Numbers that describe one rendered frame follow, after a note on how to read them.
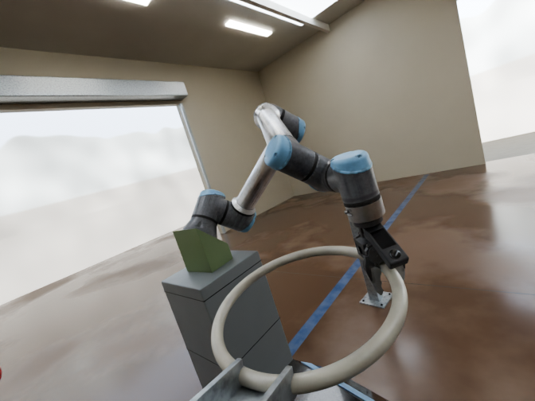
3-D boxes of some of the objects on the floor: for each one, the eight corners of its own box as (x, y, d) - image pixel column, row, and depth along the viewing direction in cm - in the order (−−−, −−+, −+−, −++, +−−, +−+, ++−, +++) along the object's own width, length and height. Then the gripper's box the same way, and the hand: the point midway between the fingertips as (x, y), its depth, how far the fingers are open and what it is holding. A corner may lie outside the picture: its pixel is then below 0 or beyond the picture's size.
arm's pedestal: (198, 413, 152) (147, 285, 140) (254, 352, 188) (217, 246, 176) (257, 461, 118) (196, 297, 106) (311, 375, 154) (270, 246, 142)
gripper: (379, 204, 70) (398, 271, 75) (337, 220, 70) (359, 286, 74) (397, 212, 62) (417, 286, 66) (350, 230, 62) (374, 304, 66)
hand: (391, 288), depth 67 cm, fingers closed on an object, 5 cm apart
